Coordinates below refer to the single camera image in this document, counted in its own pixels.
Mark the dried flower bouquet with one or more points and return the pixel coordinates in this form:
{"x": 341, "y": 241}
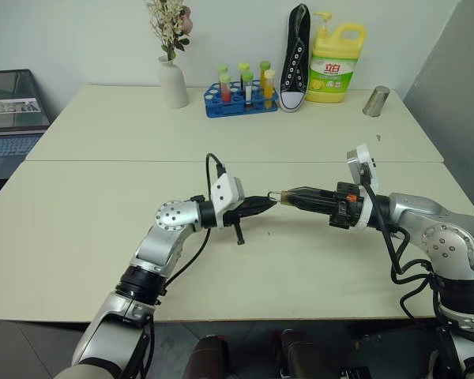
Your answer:
{"x": 168, "y": 23}

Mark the yellow detergent pump bottle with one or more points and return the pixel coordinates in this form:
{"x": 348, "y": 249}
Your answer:
{"x": 332, "y": 67}

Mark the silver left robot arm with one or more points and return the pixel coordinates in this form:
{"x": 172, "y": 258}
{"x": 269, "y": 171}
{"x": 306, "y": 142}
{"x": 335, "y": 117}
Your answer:
{"x": 170, "y": 217}

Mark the steel cup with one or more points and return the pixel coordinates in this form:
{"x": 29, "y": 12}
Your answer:
{"x": 376, "y": 102}

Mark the grey partition panel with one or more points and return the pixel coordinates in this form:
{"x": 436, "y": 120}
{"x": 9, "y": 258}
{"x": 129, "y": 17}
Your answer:
{"x": 450, "y": 79}

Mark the green-capped tube orange liquid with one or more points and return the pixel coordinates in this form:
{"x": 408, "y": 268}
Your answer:
{"x": 265, "y": 73}

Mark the dark red rounded shape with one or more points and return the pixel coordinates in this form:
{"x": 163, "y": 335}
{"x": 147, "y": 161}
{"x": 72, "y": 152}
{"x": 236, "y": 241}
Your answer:
{"x": 205, "y": 359}

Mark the green-capped empty tube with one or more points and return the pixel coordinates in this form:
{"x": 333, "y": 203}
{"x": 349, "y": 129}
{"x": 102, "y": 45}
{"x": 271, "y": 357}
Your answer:
{"x": 243, "y": 68}

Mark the white ceramic vase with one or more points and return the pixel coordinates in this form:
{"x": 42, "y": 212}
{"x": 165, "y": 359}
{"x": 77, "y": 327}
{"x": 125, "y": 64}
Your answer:
{"x": 174, "y": 85}

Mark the grey laptop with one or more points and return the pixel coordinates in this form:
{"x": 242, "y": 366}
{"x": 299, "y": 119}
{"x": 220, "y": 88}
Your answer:
{"x": 12, "y": 114}

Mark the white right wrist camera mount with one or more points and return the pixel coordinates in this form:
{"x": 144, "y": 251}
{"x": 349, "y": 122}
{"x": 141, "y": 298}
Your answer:
{"x": 358, "y": 160}

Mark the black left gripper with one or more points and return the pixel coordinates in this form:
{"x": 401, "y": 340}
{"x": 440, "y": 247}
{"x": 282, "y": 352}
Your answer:
{"x": 245, "y": 209}

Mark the green-capped tube red liquid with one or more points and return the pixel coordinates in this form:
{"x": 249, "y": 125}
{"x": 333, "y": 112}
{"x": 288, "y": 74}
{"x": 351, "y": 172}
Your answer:
{"x": 224, "y": 85}

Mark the yellow-capped tube orange liquid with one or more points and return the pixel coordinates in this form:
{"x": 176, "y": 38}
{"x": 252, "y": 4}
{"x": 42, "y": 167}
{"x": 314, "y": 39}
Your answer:
{"x": 269, "y": 88}

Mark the black canvas sneaker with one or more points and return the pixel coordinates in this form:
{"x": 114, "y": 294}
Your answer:
{"x": 296, "y": 63}

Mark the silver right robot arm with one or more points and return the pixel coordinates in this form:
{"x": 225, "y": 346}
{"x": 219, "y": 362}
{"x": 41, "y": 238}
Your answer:
{"x": 418, "y": 213}

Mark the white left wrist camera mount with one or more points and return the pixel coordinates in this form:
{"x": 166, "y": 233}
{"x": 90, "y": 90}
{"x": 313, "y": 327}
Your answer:
{"x": 226, "y": 193}

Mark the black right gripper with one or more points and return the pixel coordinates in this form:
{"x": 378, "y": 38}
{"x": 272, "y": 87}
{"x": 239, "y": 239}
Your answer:
{"x": 345, "y": 209}

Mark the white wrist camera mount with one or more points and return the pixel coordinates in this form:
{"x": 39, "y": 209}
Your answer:
{"x": 226, "y": 193}
{"x": 358, "y": 160}

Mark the green-capped tube clear liquid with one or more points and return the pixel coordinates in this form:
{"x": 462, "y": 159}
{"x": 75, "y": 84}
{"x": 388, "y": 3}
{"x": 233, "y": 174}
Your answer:
{"x": 247, "y": 88}

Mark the brass padlock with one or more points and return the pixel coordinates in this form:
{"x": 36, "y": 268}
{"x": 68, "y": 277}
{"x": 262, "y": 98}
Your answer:
{"x": 287, "y": 197}

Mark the blue test tube rack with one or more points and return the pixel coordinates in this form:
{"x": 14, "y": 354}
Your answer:
{"x": 217, "y": 108}

